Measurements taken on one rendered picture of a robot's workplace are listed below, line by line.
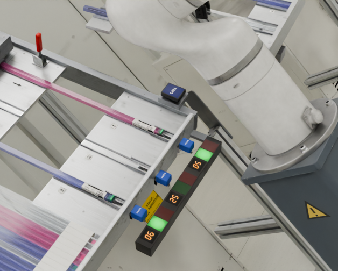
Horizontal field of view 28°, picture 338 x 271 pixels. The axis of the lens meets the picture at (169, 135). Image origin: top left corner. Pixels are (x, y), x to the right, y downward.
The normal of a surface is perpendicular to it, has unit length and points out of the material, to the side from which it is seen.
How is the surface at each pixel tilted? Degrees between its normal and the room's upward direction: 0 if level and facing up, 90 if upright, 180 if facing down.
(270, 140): 90
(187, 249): 90
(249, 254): 0
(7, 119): 46
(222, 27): 30
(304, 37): 90
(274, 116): 90
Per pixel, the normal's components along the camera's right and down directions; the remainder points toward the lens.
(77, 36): 0.59, -0.19
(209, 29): -0.30, -0.68
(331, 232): -0.49, 0.67
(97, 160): -0.01, -0.64
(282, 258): -0.63, -0.71
